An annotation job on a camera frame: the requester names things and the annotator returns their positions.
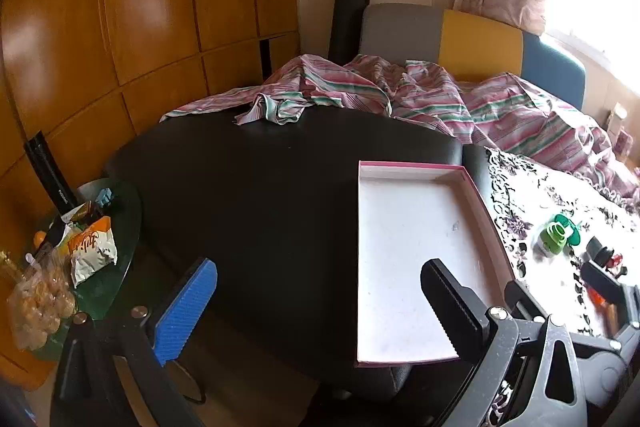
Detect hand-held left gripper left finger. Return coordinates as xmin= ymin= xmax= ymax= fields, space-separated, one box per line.
xmin=50 ymin=257 xmax=218 ymax=427

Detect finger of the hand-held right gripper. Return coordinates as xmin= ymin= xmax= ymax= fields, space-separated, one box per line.
xmin=581 ymin=259 xmax=640 ymax=308
xmin=504 ymin=279 xmax=550 ymax=324

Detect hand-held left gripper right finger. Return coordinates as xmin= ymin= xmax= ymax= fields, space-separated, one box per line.
xmin=421 ymin=258 xmax=588 ymax=427

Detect pink white cardboard tray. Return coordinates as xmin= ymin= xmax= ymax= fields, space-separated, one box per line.
xmin=354 ymin=160 xmax=523 ymax=369

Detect light green toy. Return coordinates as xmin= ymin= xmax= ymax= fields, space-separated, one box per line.
xmin=537 ymin=219 xmax=568 ymax=258

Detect round glass side table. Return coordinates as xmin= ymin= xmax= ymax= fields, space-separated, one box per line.
xmin=20 ymin=179 xmax=143 ymax=363

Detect white embroidered floral tablecloth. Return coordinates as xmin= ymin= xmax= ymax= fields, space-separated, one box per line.
xmin=482 ymin=146 xmax=640 ymax=343

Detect orange white snack bag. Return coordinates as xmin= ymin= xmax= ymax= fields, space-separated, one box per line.
xmin=67 ymin=216 xmax=118 ymax=288

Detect brown snack packet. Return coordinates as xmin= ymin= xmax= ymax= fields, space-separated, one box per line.
xmin=62 ymin=201 xmax=93 ymax=223

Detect clear bag of buns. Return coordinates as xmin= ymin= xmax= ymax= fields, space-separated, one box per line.
xmin=6 ymin=252 xmax=77 ymax=350

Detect tall black box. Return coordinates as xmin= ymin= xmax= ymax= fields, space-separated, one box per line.
xmin=23 ymin=130 xmax=76 ymax=215

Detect pink striped bedsheet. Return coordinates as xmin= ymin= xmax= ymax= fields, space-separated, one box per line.
xmin=160 ymin=53 xmax=640 ymax=212

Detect grey yellow blue headboard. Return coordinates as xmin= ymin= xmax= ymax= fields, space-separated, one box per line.
xmin=359 ymin=3 xmax=587 ymax=110

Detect wooden wardrobe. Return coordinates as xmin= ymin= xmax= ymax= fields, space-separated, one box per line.
xmin=0 ymin=0 xmax=301 ymax=393

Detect black rolled mat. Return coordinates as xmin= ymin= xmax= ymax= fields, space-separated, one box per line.
xmin=328 ymin=0 xmax=372 ymax=65

